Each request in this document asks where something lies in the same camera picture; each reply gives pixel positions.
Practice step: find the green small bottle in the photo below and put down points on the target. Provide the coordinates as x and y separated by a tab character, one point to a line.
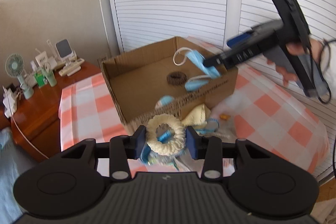
40	79

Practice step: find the blue surgical face mask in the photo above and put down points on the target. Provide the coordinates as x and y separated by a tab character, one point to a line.
195	83

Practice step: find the blue white plush toy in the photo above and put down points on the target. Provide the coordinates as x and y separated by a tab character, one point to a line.
163	101

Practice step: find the cardboard box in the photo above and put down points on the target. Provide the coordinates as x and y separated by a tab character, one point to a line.
136	80

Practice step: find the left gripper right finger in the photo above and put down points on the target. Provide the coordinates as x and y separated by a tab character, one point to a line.
207	149

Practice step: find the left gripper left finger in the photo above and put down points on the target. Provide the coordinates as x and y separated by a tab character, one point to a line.
121	149

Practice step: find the yellow cleaning cloth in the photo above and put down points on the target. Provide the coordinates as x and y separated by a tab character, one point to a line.
197	117

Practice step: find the pink checkered tablecloth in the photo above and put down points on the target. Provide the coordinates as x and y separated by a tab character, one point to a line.
261	111

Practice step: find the white power strip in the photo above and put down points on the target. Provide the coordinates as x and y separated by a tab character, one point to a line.
9	102

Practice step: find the phone stand mirror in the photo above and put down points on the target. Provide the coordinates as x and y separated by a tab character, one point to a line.
65	52

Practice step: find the blue bed sheet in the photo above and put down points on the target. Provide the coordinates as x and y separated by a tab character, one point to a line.
14	161

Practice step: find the wooden nightstand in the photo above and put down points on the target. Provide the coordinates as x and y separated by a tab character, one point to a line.
36	126

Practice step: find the cream knitted hair scrunchie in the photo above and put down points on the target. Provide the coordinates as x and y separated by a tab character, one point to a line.
165	135

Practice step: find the green tube bottle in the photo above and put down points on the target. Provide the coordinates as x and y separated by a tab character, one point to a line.
49	75

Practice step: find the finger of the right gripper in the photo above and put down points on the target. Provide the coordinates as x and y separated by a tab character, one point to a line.
237	39
216	60

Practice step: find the blue drawstring pouch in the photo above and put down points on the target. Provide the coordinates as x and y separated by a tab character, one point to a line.
149	157

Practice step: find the brown hair scrunchie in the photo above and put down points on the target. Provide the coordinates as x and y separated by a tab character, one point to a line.
176	78

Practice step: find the small orange earplug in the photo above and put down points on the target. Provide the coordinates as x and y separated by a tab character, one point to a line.
224	117

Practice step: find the white remote control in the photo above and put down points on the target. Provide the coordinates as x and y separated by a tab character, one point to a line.
71	68

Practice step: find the green desk fan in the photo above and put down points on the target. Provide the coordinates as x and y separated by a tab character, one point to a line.
14	67

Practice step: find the person right hand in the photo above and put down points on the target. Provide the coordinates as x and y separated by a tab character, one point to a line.
296	64

